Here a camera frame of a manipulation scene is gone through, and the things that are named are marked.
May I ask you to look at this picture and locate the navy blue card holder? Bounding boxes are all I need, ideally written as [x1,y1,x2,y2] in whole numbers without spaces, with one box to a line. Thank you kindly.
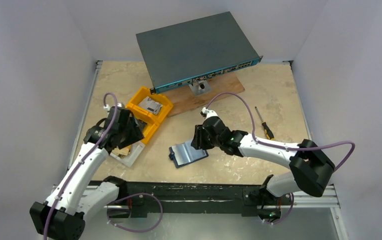
[169,140,209,169]

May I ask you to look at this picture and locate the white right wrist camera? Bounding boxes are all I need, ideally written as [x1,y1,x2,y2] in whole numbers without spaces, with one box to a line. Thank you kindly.
[200,107,218,120]

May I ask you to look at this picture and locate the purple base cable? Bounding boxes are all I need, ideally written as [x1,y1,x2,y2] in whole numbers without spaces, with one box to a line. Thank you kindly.
[106,193,164,234]
[262,192,295,226]

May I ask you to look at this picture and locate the grey metal switch stand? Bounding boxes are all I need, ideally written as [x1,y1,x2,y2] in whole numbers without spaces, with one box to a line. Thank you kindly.
[189,80,212,96]

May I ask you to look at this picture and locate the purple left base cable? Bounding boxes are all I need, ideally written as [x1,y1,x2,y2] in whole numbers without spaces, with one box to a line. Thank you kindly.
[106,193,164,234]

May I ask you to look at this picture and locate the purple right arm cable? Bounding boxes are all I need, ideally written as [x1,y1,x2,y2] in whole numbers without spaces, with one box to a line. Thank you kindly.
[204,92,356,173]

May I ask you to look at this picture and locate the grey cards in bin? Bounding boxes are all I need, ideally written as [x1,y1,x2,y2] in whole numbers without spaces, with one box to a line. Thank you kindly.
[138,96,163,115]

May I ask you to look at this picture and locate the wooden board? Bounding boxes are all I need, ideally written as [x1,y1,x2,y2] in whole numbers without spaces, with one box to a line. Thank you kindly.
[163,73,245,117]

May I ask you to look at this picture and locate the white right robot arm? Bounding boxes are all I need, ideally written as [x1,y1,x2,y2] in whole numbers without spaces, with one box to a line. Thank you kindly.
[191,116,335,204]

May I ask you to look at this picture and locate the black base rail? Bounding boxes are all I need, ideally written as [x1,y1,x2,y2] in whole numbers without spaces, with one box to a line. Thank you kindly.
[90,176,293,220]

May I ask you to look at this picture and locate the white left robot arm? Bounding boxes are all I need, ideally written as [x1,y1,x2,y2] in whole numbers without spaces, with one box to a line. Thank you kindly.
[30,106,144,240]

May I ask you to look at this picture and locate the aluminium frame rail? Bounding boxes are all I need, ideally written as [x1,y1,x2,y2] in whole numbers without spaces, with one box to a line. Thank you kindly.
[293,185,340,208]

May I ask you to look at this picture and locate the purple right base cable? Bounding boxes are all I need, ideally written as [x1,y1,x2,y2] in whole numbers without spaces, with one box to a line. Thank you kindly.
[262,192,295,226]

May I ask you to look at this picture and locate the yellow black screwdriver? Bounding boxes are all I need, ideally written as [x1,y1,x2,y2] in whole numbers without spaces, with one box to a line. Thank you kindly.
[254,106,275,140]

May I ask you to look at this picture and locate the grey network switch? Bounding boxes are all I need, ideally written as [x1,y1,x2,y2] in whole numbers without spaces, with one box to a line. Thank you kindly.
[136,11,262,94]

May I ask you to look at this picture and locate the white plastic bin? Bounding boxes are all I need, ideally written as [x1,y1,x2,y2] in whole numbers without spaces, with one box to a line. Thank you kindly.
[110,141,146,168]

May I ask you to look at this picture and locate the yellow plastic bin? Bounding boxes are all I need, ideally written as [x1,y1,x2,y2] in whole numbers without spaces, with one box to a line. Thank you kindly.
[126,86,173,145]

